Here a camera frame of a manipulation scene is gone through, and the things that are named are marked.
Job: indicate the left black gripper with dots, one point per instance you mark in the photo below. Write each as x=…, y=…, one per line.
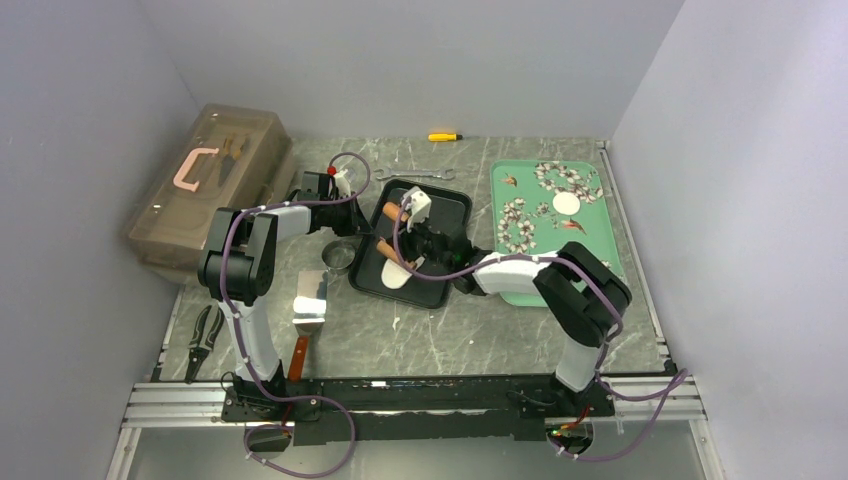
x=356, y=218

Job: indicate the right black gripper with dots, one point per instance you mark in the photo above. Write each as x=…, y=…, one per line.
x=406, y=238

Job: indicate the wooden double-ended dough roller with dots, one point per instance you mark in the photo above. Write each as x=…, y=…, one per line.
x=391, y=232

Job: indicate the black baking tray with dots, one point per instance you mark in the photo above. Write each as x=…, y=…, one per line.
x=449, y=208

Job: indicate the white dough ball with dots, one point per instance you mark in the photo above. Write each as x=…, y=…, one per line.
x=393, y=276

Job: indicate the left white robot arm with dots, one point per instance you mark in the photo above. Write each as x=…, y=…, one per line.
x=237, y=267

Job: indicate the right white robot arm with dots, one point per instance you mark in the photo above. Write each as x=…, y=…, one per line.
x=587, y=299

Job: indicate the flat white dumpling wrapper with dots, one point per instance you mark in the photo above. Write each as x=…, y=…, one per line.
x=566, y=203

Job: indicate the silver wrench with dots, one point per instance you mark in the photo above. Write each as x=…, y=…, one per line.
x=382, y=174

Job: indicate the green floral tray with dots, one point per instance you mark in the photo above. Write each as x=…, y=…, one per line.
x=526, y=222

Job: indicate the yellow screwdriver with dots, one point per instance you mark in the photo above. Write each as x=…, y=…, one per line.
x=444, y=137

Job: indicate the translucent brown toolbox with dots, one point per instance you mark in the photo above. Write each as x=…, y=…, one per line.
x=232, y=157

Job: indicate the black pliers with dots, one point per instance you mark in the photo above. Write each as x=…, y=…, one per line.
x=206, y=329

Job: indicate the metal ring cutter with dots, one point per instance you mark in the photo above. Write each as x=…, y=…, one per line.
x=339, y=255

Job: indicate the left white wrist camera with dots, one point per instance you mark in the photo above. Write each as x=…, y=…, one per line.
x=343, y=181

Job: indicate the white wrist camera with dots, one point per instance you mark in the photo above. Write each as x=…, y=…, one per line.
x=343, y=181
x=415, y=206

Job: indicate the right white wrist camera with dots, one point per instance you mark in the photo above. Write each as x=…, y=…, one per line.
x=415, y=206

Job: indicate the metal spatula orange handle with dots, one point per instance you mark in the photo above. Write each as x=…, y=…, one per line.
x=309, y=316

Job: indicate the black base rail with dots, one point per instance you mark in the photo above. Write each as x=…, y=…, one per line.
x=522, y=407

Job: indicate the aluminium frame rail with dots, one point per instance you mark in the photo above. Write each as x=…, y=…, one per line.
x=174, y=405

